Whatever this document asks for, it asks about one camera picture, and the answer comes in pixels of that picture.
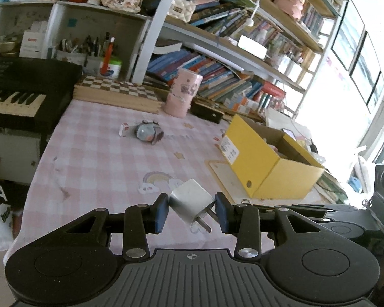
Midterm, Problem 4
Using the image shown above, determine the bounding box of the white box red label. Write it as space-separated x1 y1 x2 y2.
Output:
19 22 48 59

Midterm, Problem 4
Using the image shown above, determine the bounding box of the green-lid white jar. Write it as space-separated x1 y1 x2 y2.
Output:
99 59 122 80

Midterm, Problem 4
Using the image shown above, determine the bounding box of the yellow cardboard box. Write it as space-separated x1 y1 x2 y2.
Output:
221 114 325 199

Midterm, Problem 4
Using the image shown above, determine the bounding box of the black carton white lettering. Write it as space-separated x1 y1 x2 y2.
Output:
0 179 29 213

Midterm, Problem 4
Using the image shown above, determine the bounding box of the white pen holder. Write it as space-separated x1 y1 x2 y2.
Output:
283 59 303 82

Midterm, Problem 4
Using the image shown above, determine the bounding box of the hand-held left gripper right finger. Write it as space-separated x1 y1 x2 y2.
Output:
214 192 328 260

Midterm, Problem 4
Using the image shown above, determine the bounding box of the white plastic bag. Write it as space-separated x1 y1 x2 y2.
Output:
0 204 15 251

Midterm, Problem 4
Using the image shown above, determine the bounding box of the white hanging ornament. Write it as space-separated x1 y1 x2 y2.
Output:
247 0 263 28

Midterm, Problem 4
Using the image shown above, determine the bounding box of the cream quilted pearl-handle handbag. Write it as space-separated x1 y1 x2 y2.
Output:
168 0 196 23

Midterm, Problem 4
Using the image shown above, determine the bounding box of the orange and blue small box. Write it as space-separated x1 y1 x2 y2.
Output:
224 101 253 113
235 94 260 107

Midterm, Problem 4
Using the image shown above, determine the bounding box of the white-framed smartphone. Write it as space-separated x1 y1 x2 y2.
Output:
237 35 268 60

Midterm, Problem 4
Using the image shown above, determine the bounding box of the peach round plush toy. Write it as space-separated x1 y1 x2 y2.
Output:
273 0 305 20

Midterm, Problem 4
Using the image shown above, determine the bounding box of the stack of white papers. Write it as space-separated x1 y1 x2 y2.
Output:
265 107 311 141

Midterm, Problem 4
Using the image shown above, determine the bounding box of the pink printed tumbler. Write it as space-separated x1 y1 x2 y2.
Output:
165 68 204 117

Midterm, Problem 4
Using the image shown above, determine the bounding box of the checkered wooden box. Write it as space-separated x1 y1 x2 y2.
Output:
73 75 164 114

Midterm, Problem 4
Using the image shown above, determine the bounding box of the pink checkered desktop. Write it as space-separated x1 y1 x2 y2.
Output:
3 97 327 259

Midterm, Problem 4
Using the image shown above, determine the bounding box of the red pen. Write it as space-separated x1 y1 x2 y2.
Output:
102 37 116 75

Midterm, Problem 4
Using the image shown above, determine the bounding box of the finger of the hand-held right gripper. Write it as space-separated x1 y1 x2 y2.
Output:
253 203 360 222

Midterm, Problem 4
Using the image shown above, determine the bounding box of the red long box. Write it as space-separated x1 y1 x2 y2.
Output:
261 81 287 98

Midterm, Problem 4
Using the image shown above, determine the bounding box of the black keyboard piano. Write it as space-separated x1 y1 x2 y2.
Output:
0 57 84 131

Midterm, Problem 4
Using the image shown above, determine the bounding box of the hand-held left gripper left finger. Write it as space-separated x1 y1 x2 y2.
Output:
62 193 170 261

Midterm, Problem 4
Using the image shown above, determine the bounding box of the white charger plug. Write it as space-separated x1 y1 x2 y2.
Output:
169 179 216 232

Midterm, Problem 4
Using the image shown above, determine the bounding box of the row of colourful books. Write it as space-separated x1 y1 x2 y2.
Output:
186 0 308 52
145 46 287 109
301 5 324 36

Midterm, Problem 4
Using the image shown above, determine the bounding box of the white shelf unit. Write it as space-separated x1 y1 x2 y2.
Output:
0 2 151 80

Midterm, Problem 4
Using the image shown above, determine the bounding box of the wooden bookshelf with white frame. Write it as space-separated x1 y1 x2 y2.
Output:
131 0 343 125

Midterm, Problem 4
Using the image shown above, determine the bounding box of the black rectangular case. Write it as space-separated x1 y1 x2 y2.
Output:
190 101 225 124

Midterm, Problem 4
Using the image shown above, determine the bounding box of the grey and pink small plush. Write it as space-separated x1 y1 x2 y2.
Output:
135 120 164 146

